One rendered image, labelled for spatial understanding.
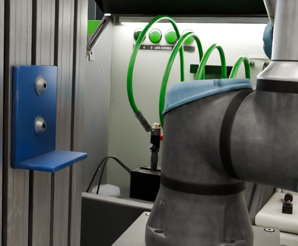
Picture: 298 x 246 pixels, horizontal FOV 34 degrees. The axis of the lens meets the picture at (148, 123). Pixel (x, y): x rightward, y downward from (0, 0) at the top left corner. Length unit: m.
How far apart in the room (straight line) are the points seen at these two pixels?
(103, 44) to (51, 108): 1.24
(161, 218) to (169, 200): 0.03
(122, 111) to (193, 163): 1.15
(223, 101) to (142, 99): 1.12
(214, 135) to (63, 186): 0.19
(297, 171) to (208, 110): 0.13
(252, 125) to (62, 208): 0.23
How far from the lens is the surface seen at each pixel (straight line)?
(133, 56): 1.22
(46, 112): 0.47
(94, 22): 4.16
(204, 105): 0.60
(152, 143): 1.38
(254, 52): 1.57
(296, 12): 0.56
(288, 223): 1.06
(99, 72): 1.69
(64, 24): 0.51
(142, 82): 1.70
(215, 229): 0.63
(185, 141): 0.61
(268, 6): 0.82
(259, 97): 0.57
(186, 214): 0.63
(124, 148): 1.76
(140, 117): 1.27
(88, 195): 1.23
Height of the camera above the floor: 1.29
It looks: 7 degrees down
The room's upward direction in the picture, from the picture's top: 3 degrees clockwise
